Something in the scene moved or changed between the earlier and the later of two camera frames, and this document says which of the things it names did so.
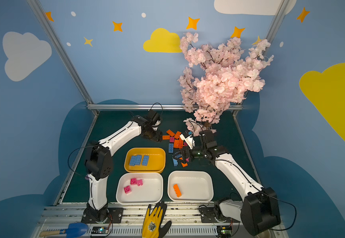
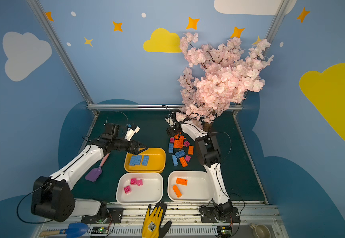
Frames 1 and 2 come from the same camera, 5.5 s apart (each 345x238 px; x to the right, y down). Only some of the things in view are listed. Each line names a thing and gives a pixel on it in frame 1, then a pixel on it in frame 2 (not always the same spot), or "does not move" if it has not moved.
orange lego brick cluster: (177, 190) does not move
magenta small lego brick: (127, 189) does not move
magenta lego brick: (139, 182) does not move
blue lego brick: (145, 160) does not move
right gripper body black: (186, 153) -> (173, 130)
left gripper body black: (153, 135) -> (134, 147)
